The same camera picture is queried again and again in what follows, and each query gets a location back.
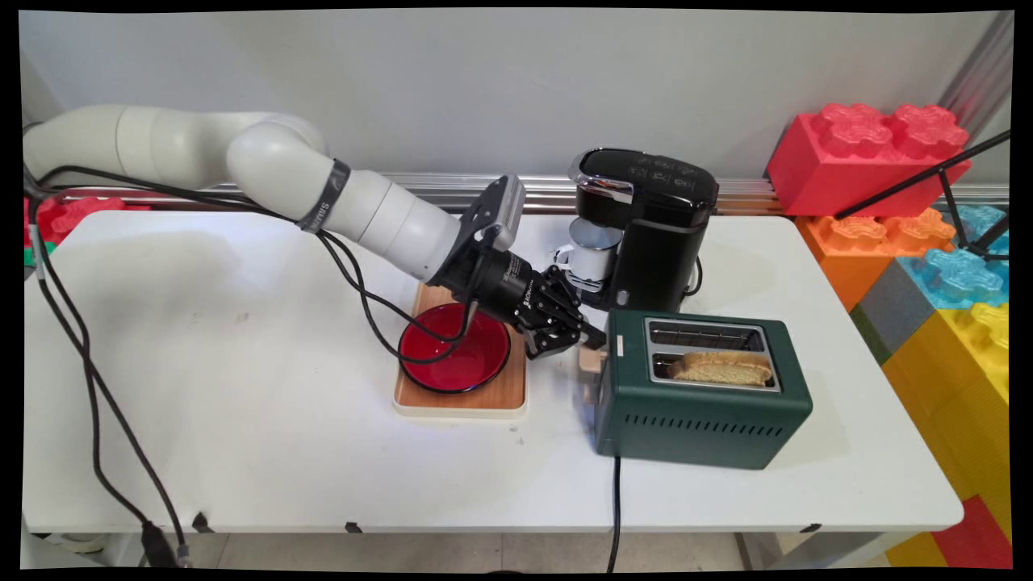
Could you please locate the aluminium frame post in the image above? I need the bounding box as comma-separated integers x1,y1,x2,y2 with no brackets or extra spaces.
940,12,1014,140

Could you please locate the orange toy block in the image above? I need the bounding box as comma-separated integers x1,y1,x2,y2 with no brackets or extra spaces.
795,208,958,312

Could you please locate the grey table leg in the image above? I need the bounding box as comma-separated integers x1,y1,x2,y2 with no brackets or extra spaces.
734,533,886,571

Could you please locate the wooden tray with cream rim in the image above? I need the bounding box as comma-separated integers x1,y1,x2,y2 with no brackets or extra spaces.
393,281,529,419

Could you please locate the blue toy block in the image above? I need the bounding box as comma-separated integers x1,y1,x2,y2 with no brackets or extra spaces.
900,204,1010,311

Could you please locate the black coffee machine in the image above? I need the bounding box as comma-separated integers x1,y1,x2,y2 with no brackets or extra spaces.
557,148,720,315

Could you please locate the black toaster power cable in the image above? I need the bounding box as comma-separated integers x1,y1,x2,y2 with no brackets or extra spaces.
605,456,624,574

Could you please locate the grey strap on arm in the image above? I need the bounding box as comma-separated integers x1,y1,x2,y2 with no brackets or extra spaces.
296,158,353,236

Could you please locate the black tripod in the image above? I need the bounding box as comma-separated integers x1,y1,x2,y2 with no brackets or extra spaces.
834,129,1011,264

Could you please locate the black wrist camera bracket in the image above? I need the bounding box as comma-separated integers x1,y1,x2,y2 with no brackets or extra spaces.
456,173,528,253

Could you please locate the red bowl with black rim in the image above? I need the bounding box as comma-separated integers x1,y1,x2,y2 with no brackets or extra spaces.
398,303,512,395

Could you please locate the aluminium wall rail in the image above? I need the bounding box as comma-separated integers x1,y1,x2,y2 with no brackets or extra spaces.
48,169,1010,216

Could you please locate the white enamel mug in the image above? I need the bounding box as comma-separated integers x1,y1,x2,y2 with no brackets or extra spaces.
554,218,624,284

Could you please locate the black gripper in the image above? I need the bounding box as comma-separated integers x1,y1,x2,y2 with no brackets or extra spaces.
430,241,609,361

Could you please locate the black cable with silver connector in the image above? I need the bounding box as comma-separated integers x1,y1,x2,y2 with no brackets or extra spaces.
23,165,485,566

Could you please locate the large yellow toy block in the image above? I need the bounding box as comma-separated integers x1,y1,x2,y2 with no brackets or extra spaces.
881,303,1011,540

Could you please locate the green toaster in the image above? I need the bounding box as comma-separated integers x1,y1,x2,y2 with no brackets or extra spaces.
594,309,814,471

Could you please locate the toast slice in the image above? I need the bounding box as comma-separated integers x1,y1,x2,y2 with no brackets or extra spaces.
667,350,776,388

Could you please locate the large red toy block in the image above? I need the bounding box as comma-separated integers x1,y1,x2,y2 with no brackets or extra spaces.
767,102,972,218

